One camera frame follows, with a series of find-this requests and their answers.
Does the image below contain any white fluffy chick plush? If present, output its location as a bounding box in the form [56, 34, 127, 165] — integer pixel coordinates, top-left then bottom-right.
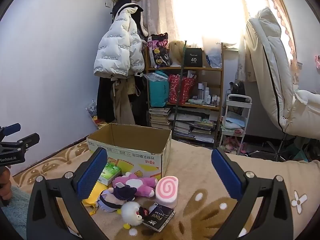
[117, 201, 150, 230]

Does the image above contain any black box number 40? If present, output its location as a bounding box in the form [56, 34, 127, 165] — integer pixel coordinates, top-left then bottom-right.
[184, 48, 203, 67]

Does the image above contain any black face tissue pack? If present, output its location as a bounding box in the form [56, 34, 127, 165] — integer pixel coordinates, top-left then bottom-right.
[143, 203, 175, 232]

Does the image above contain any white rolling cart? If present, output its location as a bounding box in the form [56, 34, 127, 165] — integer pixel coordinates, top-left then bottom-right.
[219, 94, 252, 155]

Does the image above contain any beige patterned blanket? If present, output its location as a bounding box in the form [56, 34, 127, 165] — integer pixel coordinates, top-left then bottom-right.
[12, 137, 320, 240]

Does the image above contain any stack of books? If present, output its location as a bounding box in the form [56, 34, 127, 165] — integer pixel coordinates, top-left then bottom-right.
[149, 107, 172, 129]

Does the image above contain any light blue fuzzy sleeve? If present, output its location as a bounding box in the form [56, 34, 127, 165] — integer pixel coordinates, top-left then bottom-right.
[2, 186, 30, 239]

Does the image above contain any colourful cartoon tote bag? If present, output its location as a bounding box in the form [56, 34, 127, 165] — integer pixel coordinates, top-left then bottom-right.
[148, 33, 171, 68]

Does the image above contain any white office chair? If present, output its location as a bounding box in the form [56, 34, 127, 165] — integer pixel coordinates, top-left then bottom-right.
[245, 6, 320, 162]

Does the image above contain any white puffer jacket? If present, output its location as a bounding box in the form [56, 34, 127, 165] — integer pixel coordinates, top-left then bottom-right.
[93, 3, 149, 79]

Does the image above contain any green pole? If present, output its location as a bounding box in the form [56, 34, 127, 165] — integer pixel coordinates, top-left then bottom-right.
[172, 40, 187, 133]

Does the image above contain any teal shopping bag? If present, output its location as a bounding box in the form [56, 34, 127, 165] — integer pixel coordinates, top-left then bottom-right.
[144, 70, 169, 107]

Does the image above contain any pink swirl roll plush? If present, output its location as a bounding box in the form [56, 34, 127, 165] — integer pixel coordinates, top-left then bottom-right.
[155, 176, 178, 209]

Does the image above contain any purple haired doll plush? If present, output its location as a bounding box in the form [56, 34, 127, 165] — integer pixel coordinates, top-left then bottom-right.
[96, 185, 137, 213]

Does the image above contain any beige hanging coat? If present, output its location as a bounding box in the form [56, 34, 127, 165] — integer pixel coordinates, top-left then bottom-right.
[112, 76, 136, 125]

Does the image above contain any red patterned gift bag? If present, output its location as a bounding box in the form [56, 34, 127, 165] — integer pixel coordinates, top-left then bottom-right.
[169, 75, 196, 104]

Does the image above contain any yellow duck plush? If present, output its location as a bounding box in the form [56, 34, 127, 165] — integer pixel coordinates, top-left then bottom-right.
[82, 181, 108, 216]

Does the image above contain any wooden bookshelf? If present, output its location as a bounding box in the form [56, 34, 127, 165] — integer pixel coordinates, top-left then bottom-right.
[144, 47, 224, 147]

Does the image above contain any printed cardboard box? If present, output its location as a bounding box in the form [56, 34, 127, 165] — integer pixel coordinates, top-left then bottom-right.
[87, 123, 171, 179]

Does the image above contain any green tissue pack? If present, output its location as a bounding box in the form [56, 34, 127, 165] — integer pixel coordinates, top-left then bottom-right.
[98, 163, 121, 186]

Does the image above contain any person's left hand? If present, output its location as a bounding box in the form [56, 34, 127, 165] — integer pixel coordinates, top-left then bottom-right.
[0, 167, 12, 200]

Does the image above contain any pink bear plush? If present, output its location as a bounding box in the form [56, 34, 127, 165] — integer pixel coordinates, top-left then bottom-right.
[112, 172, 158, 198]

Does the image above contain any blonde wig on stand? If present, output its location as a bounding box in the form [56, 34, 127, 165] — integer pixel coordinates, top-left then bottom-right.
[169, 40, 184, 66]

